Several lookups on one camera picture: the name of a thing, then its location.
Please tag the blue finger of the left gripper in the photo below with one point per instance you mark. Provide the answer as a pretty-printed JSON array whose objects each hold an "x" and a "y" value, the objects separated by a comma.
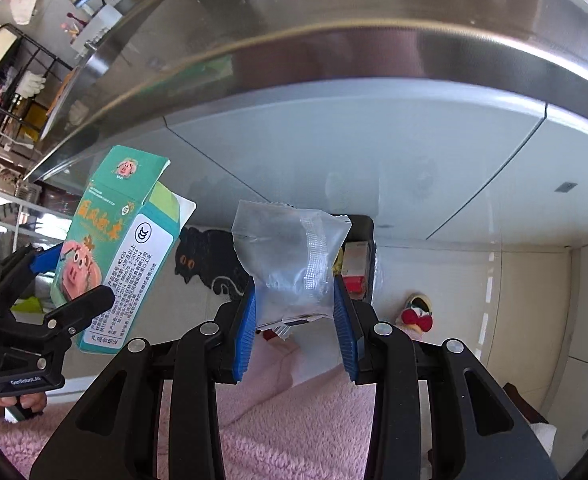
[
  {"x": 45, "y": 261},
  {"x": 61, "y": 324}
]

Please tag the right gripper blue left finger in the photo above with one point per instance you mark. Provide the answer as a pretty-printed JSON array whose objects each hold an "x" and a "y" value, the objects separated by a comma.
[{"x": 214, "y": 353}]

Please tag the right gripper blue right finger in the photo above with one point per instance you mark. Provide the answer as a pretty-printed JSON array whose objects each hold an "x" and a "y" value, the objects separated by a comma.
[{"x": 379, "y": 354}]

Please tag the green pig carton box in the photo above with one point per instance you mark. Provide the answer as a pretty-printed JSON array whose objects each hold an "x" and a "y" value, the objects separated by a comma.
[{"x": 121, "y": 234}]

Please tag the frosted plastic wrapper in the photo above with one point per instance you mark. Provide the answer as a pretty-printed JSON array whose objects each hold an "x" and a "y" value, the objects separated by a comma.
[{"x": 289, "y": 253}]

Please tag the black trash bin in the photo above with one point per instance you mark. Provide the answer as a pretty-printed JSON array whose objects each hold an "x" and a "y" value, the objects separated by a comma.
[{"x": 356, "y": 260}]

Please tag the right red bow slipper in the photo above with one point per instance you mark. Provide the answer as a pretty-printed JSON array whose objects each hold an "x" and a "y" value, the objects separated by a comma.
[{"x": 416, "y": 316}]

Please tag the black cat floor mat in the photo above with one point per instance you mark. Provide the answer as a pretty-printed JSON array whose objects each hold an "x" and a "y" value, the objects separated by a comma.
[{"x": 211, "y": 256}]

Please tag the white glove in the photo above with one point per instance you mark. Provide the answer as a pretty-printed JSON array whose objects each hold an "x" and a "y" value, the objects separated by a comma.
[{"x": 30, "y": 85}]

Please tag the black side shelf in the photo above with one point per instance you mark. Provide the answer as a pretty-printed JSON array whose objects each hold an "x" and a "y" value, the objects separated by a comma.
[{"x": 23, "y": 121}]

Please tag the white cup holder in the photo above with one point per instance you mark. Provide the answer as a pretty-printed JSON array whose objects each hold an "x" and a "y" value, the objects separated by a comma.
[{"x": 107, "y": 17}]

